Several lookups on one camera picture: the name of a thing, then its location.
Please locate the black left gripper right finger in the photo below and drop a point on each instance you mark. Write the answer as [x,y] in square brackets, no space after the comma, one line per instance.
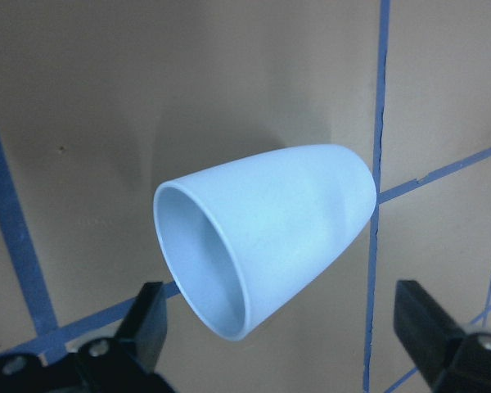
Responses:
[430,336]

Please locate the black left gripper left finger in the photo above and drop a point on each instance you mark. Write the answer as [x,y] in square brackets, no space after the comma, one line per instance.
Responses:
[143,331]

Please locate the light blue plastic cup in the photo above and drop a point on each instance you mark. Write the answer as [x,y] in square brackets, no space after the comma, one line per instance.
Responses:
[243,238]

